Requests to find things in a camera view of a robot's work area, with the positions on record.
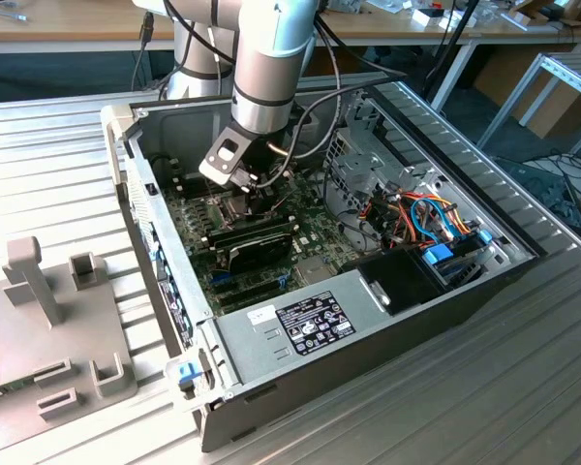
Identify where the blue case latch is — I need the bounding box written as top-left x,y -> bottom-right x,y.
172,361 -> 200,389

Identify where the black floor stand base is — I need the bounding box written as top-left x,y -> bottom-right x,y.
493,152 -> 581,238

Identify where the thick black cable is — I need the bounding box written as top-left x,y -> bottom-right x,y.
259,12 -> 409,191

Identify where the blue wire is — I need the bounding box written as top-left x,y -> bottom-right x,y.
410,196 -> 449,243

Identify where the black internal cable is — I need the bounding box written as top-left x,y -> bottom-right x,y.
299,154 -> 383,253

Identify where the wrist camera with black bracket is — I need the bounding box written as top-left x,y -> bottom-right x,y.
198,124 -> 261,193

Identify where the black RAM slot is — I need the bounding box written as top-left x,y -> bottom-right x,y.
207,221 -> 301,249
172,167 -> 209,188
203,215 -> 294,239
176,178 -> 214,199

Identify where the black expansion slot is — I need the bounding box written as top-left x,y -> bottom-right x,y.
211,275 -> 285,297
217,289 -> 278,312

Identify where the metal disk bay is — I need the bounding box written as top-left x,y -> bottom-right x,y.
322,126 -> 408,214

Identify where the grey parts rack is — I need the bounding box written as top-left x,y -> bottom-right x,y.
0,235 -> 139,440

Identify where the black graphics card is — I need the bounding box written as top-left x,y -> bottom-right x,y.
215,231 -> 294,275

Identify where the orange wire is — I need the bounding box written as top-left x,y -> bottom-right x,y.
399,192 -> 471,233

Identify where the black tripod pole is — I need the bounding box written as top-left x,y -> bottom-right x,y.
423,0 -> 481,96

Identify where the grey power supply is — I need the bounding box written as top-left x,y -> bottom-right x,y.
207,268 -> 398,388

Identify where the wooden desk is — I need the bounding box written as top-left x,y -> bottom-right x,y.
314,0 -> 581,112
0,0 -> 175,54

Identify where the green motherboard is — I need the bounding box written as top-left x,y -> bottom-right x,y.
162,162 -> 383,314

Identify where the aluminium profile frame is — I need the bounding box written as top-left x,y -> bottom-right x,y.
476,51 -> 581,161

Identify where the CPU socket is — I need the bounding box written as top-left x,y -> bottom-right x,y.
213,193 -> 253,232

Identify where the black open PC case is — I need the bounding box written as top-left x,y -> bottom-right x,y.
100,72 -> 548,454

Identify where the silver chipset heatsink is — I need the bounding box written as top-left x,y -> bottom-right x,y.
293,257 -> 334,288

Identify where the blue disk carrier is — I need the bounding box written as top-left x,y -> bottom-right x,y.
421,231 -> 495,292

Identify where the green RAM stick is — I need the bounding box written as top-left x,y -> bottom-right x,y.
0,376 -> 36,404

